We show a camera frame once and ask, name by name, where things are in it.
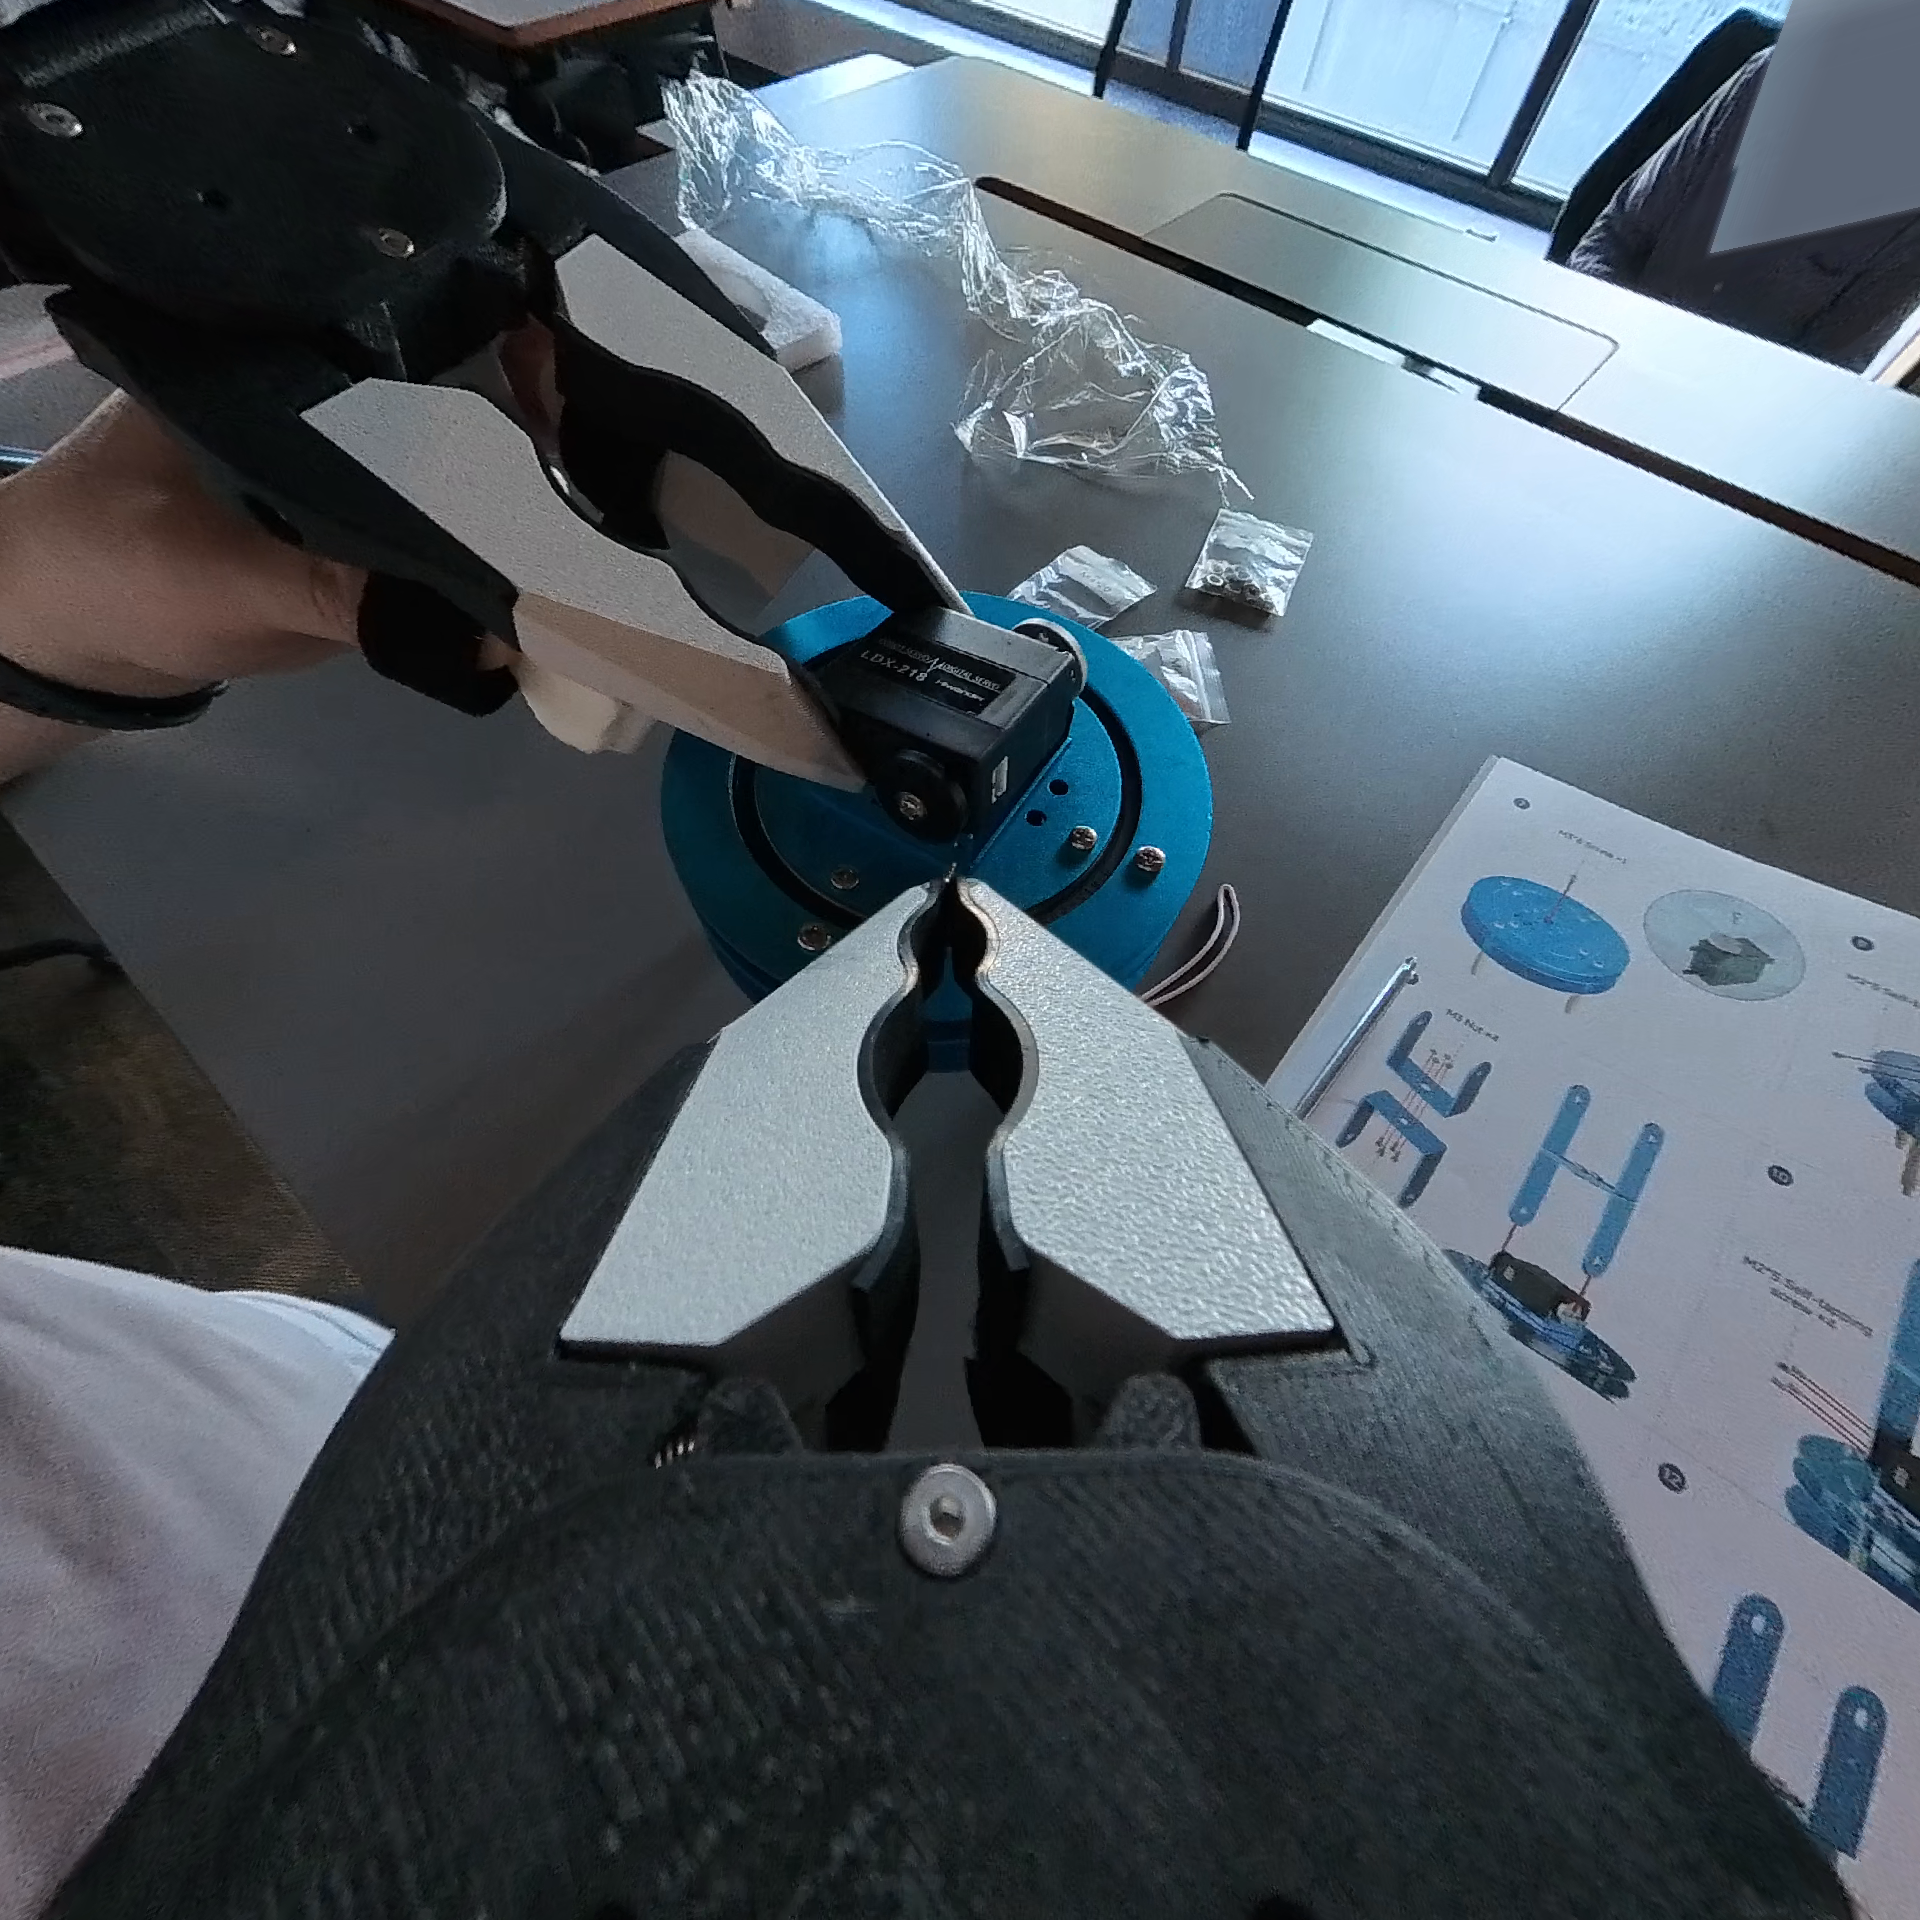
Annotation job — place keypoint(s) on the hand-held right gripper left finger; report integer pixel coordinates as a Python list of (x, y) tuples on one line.
[(750, 1200)]

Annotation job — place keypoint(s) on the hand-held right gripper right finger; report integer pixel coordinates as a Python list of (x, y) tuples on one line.
[(1155, 1185)]

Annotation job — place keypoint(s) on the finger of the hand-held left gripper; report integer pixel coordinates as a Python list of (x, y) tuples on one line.
[(525, 555), (722, 375)]

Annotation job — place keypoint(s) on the black servo motor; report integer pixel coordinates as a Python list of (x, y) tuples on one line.
[(946, 705)]

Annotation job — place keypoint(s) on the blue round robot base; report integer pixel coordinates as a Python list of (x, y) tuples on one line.
[(1109, 750)]

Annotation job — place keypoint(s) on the dark grey desk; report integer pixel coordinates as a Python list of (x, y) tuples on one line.
[(451, 840)]

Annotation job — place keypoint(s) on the person's left hand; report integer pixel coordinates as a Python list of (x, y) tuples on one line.
[(149, 555)]

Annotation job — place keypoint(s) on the white foam piece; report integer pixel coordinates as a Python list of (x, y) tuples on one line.
[(774, 307)]

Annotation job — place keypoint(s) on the crumpled clear plastic wrap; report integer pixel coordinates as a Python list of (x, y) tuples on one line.
[(1050, 375)]

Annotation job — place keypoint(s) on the plastic bag of few screws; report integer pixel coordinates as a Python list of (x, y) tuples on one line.
[(1079, 585)]

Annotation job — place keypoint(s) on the black wristband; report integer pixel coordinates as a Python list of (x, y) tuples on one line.
[(90, 697)]

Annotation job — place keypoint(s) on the printed assembly instruction manual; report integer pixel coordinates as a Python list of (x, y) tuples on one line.
[(1651, 1200)]

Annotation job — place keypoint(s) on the plastic bag of small nuts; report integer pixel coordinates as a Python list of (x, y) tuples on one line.
[(1179, 675)]

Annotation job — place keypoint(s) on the plastic bag of large screws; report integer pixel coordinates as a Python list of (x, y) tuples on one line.
[(1252, 563)]

